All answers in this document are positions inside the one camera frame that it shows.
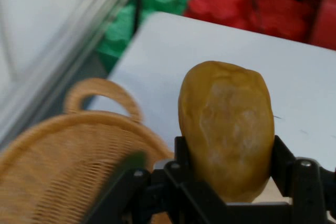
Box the silver aluminium frame rail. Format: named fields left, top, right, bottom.
left=0, top=0, right=140, bottom=146

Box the woven wicker basket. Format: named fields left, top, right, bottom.
left=0, top=78, right=176, bottom=224

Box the dark green cucumber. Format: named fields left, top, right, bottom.
left=110, top=151, right=148, bottom=183

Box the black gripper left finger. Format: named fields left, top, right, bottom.
left=88, top=135, right=229, bottom=224

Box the yellow-brown potato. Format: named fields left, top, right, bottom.
left=177, top=60, right=276, bottom=203

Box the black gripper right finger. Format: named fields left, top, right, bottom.
left=269, top=134, right=336, bottom=224

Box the black cable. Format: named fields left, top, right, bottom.
left=133, top=0, right=144, bottom=35

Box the red foam floor mat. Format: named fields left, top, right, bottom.
left=183, top=0, right=336, bottom=51

